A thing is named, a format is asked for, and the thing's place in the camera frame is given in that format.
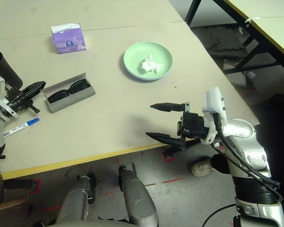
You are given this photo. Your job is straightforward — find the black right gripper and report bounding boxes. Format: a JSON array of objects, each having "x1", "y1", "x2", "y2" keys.
[{"x1": 145, "y1": 102, "x2": 209, "y2": 151}]

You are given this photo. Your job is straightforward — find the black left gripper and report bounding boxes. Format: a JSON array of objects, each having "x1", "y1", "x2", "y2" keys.
[{"x1": 6, "y1": 81, "x2": 46, "y2": 114}]

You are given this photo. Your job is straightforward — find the black sunglasses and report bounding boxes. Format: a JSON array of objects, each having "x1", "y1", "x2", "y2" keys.
[{"x1": 48, "y1": 79, "x2": 91, "y2": 104}]

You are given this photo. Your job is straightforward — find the grey glasses case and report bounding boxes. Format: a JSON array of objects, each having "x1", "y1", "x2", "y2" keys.
[{"x1": 41, "y1": 72, "x2": 96, "y2": 114}]

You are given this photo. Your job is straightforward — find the blue-capped whiteboard marker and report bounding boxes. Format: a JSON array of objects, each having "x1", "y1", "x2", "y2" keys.
[{"x1": 1, "y1": 117, "x2": 40, "y2": 139}]

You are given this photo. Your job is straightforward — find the white tissue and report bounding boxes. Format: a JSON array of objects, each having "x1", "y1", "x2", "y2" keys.
[{"x1": 139, "y1": 53, "x2": 164, "y2": 74}]

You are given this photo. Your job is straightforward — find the light green plate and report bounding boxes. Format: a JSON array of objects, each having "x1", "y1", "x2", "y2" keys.
[{"x1": 123, "y1": 41, "x2": 174, "y2": 80}]

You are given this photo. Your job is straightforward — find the black table leg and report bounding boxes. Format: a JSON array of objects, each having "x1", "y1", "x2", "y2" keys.
[
  {"x1": 3, "y1": 179, "x2": 38, "y2": 191},
  {"x1": 165, "y1": 139, "x2": 199, "y2": 157}
]

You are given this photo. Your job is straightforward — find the black plastic cup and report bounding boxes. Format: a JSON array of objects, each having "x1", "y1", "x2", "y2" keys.
[{"x1": 0, "y1": 51, "x2": 23, "y2": 87}]

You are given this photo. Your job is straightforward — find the white bystander sneaker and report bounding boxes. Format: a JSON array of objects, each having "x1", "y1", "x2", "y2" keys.
[{"x1": 191, "y1": 158, "x2": 215, "y2": 177}]

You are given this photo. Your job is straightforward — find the purple tissue pack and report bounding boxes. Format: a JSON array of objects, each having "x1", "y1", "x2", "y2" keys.
[{"x1": 51, "y1": 23, "x2": 88, "y2": 54}]

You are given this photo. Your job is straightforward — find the silver robot right leg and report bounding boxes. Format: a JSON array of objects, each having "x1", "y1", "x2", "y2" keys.
[{"x1": 118, "y1": 165, "x2": 159, "y2": 227}]

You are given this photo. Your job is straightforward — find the silver robot leg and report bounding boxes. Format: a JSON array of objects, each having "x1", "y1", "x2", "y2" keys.
[
  {"x1": 118, "y1": 165, "x2": 159, "y2": 227},
  {"x1": 55, "y1": 174, "x2": 97, "y2": 224}
]

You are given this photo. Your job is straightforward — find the bystander black clothing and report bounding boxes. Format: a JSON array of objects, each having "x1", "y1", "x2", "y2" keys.
[{"x1": 210, "y1": 93, "x2": 284, "y2": 216}]

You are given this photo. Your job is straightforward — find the wooden stick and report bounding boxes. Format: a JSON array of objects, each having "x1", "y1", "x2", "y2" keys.
[{"x1": 0, "y1": 200, "x2": 27, "y2": 210}]

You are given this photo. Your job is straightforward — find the silver robot left leg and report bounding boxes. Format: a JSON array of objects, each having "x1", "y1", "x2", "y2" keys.
[{"x1": 55, "y1": 174, "x2": 97, "y2": 224}]

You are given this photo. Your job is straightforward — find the grey robot torso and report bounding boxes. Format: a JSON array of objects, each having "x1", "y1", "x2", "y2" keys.
[{"x1": 47, "y1": 218, "x2": 133, "y2": 227}]

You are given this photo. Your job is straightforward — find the black-framed yellow-edged table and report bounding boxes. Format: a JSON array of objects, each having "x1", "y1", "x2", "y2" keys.
[{"x1": 184, "y1": 0, "x2": 284, "y2": 76}]

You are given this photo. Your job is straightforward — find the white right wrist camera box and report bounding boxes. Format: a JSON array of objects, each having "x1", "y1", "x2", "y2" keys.
[{"x1": 200, "y1": 87, "x2": 228, "y2": 145}]

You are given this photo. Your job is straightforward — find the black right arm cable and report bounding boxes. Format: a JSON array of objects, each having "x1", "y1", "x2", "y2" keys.
[{"x1": 213, "y1": 113, "x2": 284, "y2": 201}]

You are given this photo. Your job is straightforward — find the thin black hanging cable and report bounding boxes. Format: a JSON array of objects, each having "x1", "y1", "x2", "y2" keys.
[{"x1": 202, "y1": 204, "x2": 237, "y2": 227}]

